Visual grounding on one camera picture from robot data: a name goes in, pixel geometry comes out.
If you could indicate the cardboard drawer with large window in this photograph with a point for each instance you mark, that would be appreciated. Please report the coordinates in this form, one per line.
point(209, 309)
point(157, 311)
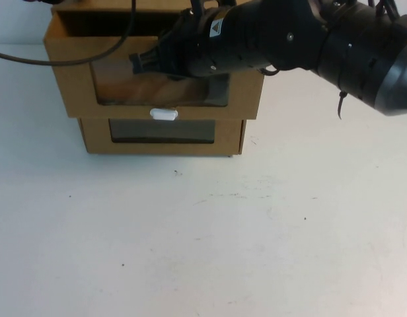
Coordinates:
point(74, 95)

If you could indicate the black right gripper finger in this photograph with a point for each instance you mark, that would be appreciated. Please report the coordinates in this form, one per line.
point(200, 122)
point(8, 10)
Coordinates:
point(144, 68)
point(142, 58)

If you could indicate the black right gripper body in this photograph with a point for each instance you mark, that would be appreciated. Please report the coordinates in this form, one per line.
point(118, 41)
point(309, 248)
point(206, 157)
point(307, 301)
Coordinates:
point(178, 49)

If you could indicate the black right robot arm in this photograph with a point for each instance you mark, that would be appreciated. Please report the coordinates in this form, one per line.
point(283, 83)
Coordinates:
point(289, 36)

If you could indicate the cardboard drawer with small window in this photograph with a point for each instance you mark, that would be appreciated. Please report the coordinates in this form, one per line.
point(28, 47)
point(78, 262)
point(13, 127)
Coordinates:
point(94, 138)

